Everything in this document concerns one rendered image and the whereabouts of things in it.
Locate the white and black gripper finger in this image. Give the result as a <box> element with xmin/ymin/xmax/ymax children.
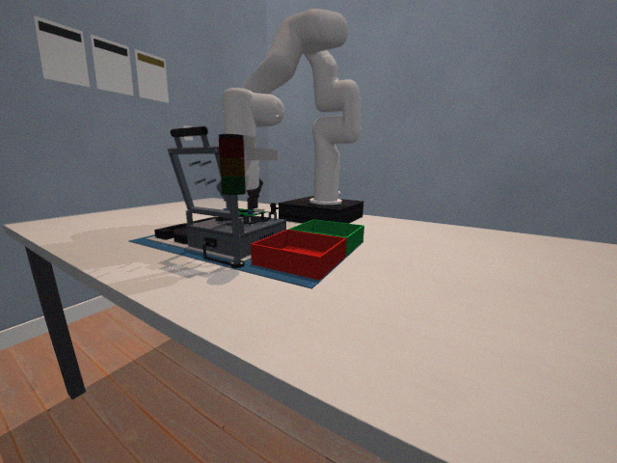
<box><xmin>247</xmin><ymin>179</ymin><xmax>263</xmax><ymax>210</ymax></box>

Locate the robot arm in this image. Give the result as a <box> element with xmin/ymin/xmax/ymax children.
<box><xmin>223</xmin><ymin>9</ymin><xmax>361</xmax><ymax>204</ymax></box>

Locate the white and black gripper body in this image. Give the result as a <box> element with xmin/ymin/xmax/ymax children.
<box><xmin>244</xmin><ymin>150</ymin><xmax>259</xmax><ymax>191</ymax></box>

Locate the green circuit board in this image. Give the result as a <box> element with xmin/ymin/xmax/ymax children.
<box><xmin>238</xmin><ymin>208</ymin><xmax>268</xmax><ymax>217</ymax></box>

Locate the green bin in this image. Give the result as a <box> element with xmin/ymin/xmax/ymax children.
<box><xmin>289</xmin><ymin>219</ymin><xmax>364</xmax><ymax>256</ymax></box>

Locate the red open-top bin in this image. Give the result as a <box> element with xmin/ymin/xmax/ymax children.
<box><xmin>251</xmin><ymin>230</ymin><xmax>347</xmax><ymax>281</ymax></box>

